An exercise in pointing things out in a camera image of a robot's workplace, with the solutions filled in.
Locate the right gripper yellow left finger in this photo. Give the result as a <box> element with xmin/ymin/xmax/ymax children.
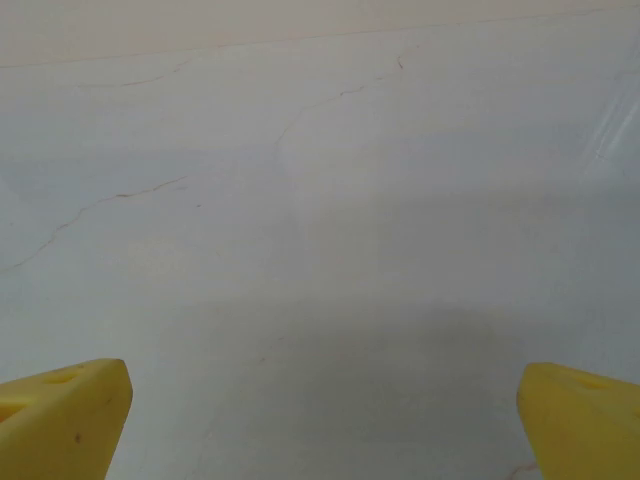
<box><xmin>0</xmin><ymin>357</ymin><xmax>134</xmax><ymax>480</ymax></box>

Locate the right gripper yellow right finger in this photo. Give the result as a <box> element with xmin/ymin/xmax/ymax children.
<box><xmin>516</xmin><ymin>362</ymin><xmax>640</xmax><ymax>480</ymax></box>

